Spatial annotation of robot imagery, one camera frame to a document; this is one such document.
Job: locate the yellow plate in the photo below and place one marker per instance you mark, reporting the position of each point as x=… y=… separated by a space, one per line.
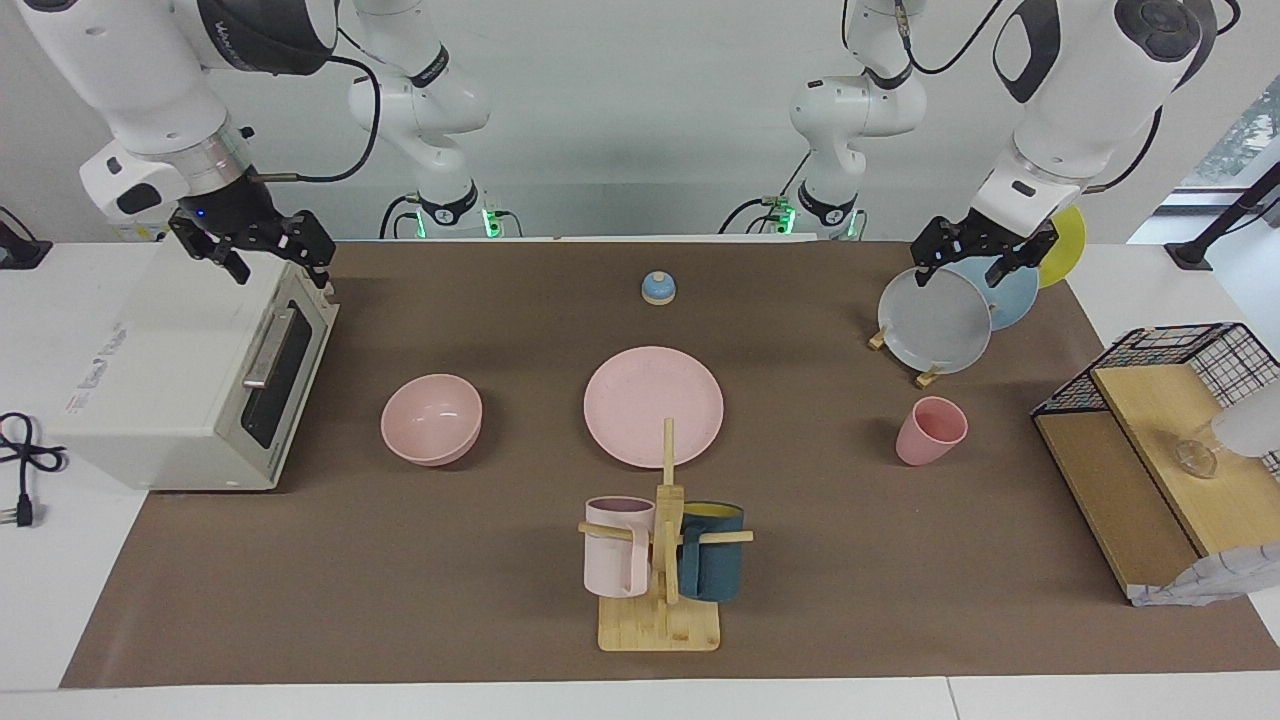
x=1068 y=250

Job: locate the light blue plate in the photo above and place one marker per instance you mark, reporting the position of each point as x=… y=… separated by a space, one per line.
x=1015 y=295

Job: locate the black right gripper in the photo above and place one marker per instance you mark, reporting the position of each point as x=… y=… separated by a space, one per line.
x=250 y=220

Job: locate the brown table mat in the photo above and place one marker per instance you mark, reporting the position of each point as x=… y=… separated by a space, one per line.
x=400 y=560

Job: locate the blue call bell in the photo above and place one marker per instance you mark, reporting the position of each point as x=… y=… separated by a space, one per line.
x=658 y=290

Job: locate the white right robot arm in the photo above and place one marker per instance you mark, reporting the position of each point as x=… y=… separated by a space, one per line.
x=130 y=80

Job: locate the wooden plate rack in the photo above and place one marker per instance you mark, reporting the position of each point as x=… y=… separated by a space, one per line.
x=927 y=379

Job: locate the dark teal mug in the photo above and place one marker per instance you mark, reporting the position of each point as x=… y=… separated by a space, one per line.
x=715 y=575

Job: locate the white toaster oven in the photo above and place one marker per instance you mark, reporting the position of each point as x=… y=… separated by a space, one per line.
x=150 y=380

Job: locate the grey plate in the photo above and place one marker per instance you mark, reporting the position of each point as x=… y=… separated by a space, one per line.
x=935 y=325

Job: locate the pink plate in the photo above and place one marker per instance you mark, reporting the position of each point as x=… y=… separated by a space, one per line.
x=640 y=400

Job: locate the black table clamp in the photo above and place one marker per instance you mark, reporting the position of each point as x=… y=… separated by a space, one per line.
x=20 y=255

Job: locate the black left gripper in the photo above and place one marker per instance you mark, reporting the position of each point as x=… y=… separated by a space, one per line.
x=990 y=240

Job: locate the pink bowl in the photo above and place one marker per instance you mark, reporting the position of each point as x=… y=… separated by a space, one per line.
x=432 y=420

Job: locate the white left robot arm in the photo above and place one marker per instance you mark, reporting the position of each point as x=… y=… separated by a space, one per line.
x=1080 y=90

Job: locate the black clamp stand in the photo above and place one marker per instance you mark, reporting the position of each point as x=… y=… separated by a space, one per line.
x=1190 y=255

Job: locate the frosted white cup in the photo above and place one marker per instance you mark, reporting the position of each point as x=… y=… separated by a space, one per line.
x=1250 y=425

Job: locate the pink mug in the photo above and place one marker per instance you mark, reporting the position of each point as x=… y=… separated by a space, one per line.
x=615 y=565

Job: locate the wooden mug tree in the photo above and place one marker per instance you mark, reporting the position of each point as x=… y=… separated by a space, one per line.
x=660 y=625

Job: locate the clear glass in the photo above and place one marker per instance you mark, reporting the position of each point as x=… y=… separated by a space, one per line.
x=1195 y=458

